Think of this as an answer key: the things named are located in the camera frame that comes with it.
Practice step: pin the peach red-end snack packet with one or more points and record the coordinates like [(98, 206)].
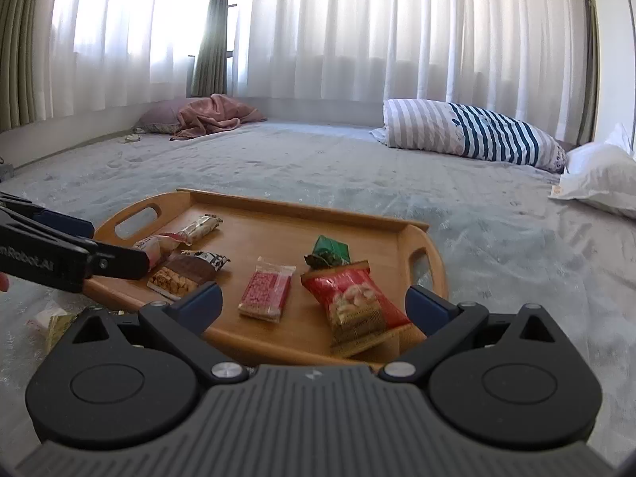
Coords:
[(159, 246)]

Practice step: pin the mauve pillow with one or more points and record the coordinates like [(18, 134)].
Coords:
[(159, 117)]

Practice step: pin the green curtain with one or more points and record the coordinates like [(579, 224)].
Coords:
[(589, 69), (213, 35), (22, 49)]

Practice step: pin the person's left hand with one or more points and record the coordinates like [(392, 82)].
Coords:
[(3, 283)]

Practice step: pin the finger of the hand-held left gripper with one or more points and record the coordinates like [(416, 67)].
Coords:
[(121, 262), (67, 223)]

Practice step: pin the pale pink snack packet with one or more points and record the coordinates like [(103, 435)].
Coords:
[(42, 318)]

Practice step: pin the white pillow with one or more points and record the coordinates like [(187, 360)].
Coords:
[(601, 174)]

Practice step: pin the wooden tray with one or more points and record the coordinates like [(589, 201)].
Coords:
[(258, 238)]

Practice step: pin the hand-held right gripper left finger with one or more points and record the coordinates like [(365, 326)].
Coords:
[(201, 305)]

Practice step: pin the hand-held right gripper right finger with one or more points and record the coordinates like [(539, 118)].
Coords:
[(427, 308)]

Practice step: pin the brown black-white print snack packet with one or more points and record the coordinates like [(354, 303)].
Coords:
[(191, 271)]

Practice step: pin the clear pink wafer packet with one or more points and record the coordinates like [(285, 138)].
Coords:
[(263, 290)]

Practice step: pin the yellow green snack packet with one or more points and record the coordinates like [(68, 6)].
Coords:
[(57, 332)]

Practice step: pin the red gold peanut packet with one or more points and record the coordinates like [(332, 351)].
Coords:
[(353, 303)]

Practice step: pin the blue grey striped pillow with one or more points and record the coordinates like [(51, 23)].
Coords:
[(472, 131)]

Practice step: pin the pink blanket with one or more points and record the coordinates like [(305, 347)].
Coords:
[(213, 114)]

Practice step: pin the small white object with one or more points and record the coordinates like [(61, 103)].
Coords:
[(133, 135)]

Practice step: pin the white sheer curtain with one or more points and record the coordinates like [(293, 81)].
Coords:
[(124, 35), (397, 30)]

